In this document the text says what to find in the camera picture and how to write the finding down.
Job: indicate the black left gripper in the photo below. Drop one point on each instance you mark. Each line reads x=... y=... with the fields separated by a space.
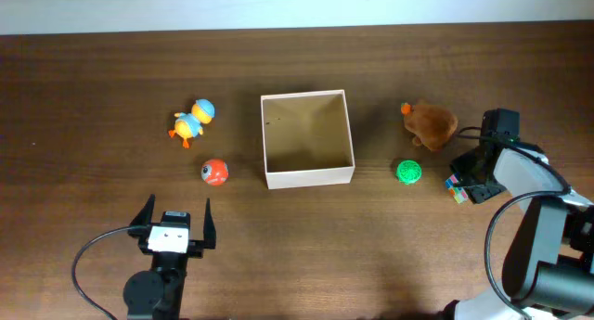
x=196 y=249

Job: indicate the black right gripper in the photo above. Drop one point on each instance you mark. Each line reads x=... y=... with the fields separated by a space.
x=459 y=165

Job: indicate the pastel puzzle cube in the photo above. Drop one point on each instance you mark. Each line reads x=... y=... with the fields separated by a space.
x=458 y=193

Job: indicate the brown plush toy with orange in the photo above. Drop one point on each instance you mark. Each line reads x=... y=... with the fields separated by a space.
x=432 y=126

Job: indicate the green lattice ball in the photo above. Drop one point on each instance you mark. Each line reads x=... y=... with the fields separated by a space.
x=408 y=172

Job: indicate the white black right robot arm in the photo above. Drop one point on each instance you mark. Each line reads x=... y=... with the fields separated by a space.
x=548 y=270

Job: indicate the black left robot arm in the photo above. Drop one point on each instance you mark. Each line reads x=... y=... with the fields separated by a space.
x=157 y=292

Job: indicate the red grey toy ball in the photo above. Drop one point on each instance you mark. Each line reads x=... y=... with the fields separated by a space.
x=214 y=172

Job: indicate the yellow blue toy duck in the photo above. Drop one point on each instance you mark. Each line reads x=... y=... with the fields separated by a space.
x=190 y=125

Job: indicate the beige open cardboard box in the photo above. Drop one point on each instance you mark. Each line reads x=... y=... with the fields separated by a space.
x=307 y=139

